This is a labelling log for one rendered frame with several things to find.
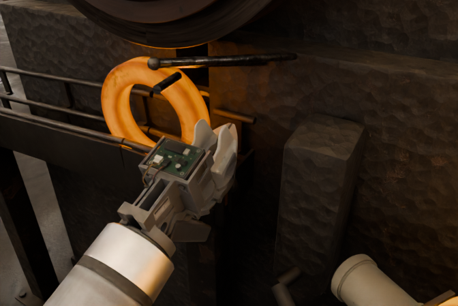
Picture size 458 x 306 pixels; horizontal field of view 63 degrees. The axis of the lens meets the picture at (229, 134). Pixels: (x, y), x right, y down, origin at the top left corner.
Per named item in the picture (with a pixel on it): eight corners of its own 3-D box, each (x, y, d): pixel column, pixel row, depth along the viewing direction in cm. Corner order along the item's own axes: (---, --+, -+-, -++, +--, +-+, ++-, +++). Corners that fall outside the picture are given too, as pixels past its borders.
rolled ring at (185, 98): (172, 52, 49) (185, 45, 52) (83, 73, 59) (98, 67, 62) (215, 172, 56) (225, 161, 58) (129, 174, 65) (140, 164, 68)
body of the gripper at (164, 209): (216, 146, 44) (157, 232, 37) (227, 189, 50) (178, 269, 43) (164, 131, 47) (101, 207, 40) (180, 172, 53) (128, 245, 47)
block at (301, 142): (295, 232, 64) (311, 105, 52) (342, 250, 60) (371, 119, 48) (269, 278, 56) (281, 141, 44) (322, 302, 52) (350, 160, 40)
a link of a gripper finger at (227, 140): (247, 105, 50) (213, 155, 45) (252, 135, 55) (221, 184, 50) (227, 101, 52) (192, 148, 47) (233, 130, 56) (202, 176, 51)
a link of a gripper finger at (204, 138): (227, 101, 52) (192, 148, 47) (233, 130, 56) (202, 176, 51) (208, 96, 53) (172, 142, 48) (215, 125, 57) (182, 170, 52)
